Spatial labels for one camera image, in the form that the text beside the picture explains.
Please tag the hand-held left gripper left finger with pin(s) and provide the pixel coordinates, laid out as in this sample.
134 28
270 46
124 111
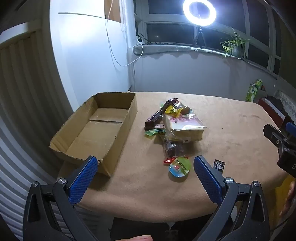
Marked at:
83 178

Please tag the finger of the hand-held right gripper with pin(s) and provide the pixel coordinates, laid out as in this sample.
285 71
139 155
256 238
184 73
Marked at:
274 135
291 127

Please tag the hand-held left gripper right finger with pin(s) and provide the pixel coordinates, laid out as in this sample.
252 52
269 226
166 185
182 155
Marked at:
208 178

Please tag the small black packet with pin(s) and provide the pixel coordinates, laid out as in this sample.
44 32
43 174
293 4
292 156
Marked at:
219 166

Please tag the blue rimmed jelly cup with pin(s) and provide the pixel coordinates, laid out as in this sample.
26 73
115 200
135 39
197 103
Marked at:
180 167

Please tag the cardboard box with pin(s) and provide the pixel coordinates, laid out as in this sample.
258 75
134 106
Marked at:
97 136

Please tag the clear bag of brownie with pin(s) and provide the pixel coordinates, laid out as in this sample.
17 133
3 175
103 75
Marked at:
172 148

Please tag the small dark green packet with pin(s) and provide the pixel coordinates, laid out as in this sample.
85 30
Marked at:
161 131

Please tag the green candy packet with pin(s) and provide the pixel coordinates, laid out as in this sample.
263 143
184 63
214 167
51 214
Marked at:
150 133

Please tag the yellow candy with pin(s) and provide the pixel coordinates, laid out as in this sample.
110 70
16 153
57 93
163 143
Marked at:
173 110

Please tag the brown chocolate bar white lettering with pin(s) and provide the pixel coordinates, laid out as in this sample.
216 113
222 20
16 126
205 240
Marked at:
153 118

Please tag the person's right hand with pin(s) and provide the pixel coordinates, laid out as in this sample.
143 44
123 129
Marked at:
289 201

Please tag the person's left hand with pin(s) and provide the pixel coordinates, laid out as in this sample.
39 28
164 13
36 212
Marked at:
138 238

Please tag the white lace cloth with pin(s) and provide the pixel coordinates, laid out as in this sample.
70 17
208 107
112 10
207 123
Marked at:
288 104

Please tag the small red candy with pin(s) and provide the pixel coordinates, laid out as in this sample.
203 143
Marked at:
167 160

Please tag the packaged sliced bread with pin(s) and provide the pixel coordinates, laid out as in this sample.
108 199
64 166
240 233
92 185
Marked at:
185 127

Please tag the potted spider plant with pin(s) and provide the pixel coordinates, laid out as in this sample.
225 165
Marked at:
234 45

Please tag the black tripod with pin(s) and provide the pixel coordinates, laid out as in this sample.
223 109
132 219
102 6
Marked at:
200 37

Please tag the grey windowsill padding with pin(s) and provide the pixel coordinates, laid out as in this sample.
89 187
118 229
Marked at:
166 49

